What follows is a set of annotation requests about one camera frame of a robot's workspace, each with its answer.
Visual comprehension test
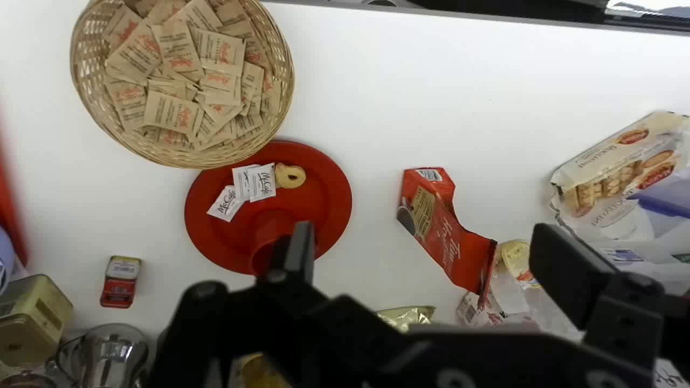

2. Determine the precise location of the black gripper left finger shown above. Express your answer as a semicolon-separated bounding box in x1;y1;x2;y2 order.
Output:
150;221;405;388

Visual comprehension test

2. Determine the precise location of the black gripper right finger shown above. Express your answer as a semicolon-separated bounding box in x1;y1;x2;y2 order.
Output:
528;223;667;370

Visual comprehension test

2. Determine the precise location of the orange red snack bag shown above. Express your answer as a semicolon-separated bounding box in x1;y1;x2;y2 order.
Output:
394;166;499;295

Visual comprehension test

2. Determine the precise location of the red round plate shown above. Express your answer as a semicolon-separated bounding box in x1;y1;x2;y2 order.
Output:
184;138;353;277

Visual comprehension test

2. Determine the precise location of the white paper sachet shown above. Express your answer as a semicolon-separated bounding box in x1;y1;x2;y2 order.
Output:
231;161;278;206
206;184;249;224

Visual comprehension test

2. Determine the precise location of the biscuit package with red label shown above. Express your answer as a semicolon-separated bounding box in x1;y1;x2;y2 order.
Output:
549;108;690;221

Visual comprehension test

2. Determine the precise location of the gold foil packet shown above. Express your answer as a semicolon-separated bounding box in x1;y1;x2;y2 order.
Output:
375;305;438;334

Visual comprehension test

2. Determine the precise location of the small red tin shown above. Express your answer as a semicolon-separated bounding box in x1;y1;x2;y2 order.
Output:
97;254;145;311

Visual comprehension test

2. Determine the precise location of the brown sugar packet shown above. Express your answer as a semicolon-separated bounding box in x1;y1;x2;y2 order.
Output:
187;26;249;75
152;18;201;78
101;75;152;134
142;88;206;142
103;19;165;86

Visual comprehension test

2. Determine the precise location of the shiny metal pot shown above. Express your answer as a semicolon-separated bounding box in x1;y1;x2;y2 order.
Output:
46;321;154;388

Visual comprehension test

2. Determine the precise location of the flat wicker basket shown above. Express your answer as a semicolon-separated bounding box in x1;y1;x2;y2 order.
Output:
70;0;295;170

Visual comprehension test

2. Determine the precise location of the cream square tin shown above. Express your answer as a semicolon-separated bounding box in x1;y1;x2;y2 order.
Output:
0;272;76;373

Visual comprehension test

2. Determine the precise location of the red flat object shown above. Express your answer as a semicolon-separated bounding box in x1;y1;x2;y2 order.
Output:
0;126;30;269

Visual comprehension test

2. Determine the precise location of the ring shaped biscuit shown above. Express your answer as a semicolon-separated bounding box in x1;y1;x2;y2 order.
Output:
273;164;308;192

